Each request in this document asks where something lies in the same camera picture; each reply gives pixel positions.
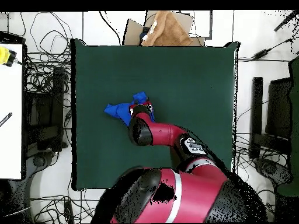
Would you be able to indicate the blue shirt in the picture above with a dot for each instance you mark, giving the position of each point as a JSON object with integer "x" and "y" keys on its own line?
{"x": 116, "y": 110}

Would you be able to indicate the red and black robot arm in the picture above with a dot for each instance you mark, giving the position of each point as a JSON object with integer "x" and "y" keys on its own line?
{"x": 193, "y": 193}

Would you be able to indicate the dark green table cloth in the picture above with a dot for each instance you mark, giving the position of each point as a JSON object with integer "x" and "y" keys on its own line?
{"x": 105, "y": 70}

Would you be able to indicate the cardboard box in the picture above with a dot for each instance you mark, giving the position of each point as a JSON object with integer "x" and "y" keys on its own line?
{"x": 133, "y": 32}

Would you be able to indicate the brown towel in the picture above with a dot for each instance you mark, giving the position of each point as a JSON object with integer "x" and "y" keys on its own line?
{"x": 168, "y": 32}

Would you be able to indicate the white table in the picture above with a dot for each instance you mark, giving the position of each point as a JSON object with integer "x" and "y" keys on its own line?
{"x": 10, "y": 105}

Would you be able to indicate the black marker pen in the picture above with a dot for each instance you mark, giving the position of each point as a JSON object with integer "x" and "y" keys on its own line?
{"x": 5, "y": 119}

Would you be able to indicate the black chair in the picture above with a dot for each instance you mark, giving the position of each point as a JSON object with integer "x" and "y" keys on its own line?
{"x": 279, "y": 107}

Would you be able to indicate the yellow and black tool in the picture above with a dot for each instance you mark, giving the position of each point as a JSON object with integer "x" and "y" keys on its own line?
{"x": 4, "y": 56}

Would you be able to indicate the black rod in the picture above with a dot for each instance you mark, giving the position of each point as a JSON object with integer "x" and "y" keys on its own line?
{"x": 286, "y": 21}

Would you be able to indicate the black metal frame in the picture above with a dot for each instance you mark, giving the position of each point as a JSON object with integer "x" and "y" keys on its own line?
{"x": 57, "y": 105}

